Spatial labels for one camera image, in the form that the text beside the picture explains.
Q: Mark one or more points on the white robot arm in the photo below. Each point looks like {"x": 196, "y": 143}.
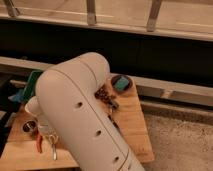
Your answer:
{"x": 65, "y": 95}

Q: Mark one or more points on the brown grape bunch toy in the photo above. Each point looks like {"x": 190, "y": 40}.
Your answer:
{"x": 103, "y": 95}

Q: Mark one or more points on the dark bowl with teal sponge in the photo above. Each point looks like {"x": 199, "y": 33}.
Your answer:
{"x": 121, "y": 83}

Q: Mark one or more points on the dark small utensil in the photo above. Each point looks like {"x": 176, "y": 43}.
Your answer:
{"x": 113, "y": 122}

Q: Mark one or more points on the green plastic tray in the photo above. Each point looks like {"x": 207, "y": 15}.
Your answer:
{"x": 29, "y": 90}

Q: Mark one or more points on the red chili pepper toy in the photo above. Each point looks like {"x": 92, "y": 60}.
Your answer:
{"x": 39, "y": 140}

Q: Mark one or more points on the blue object at table edge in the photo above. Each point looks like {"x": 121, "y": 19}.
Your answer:
{"x": 17, "y": 97}

